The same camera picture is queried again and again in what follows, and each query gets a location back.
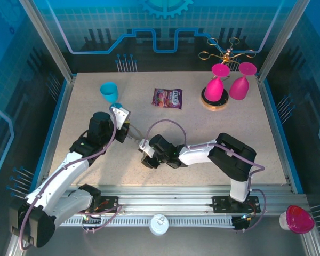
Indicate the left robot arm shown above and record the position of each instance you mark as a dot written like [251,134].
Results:
[56,176]

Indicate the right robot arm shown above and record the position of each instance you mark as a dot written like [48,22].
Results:
[229,154]

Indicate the blue plastic goblet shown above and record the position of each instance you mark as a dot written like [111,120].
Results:
[110,92]

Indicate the purple candy bag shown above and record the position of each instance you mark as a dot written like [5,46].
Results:
[167,98]

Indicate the pink plastic goblet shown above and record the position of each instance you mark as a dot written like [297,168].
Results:
[239,89]
[214,89]

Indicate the black wiring connector box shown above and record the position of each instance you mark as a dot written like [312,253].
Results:
[92,222]
[241,225]

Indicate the white cup with pink lid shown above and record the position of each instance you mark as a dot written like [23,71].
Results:
[298,218]

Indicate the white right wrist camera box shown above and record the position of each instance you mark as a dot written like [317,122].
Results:
[146,149]

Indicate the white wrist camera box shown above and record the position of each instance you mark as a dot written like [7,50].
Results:
[146,149]
[120,114]

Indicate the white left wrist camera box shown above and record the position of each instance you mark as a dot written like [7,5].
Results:
[120,114]

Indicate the aluminium mounting rail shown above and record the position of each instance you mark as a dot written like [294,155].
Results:
[162,197]

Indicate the aluminium side rail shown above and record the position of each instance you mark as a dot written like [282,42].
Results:
[271,112]
[61,112]

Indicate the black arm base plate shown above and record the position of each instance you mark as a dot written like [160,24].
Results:
[221,205]
[109,204]

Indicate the aluminium frame post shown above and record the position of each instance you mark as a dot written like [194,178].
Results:
[282,40]
[46,40]

